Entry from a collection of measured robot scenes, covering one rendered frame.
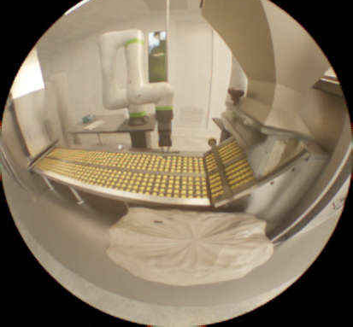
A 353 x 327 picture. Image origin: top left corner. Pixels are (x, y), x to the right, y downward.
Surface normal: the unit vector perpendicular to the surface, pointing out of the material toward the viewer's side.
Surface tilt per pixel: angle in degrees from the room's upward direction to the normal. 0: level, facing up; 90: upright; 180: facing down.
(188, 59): 90
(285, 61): 114
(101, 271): 0
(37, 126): 90
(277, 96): 90
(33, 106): 90
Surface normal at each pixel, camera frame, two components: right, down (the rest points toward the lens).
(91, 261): 0.01, -0.85
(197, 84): -0.08, 0.53
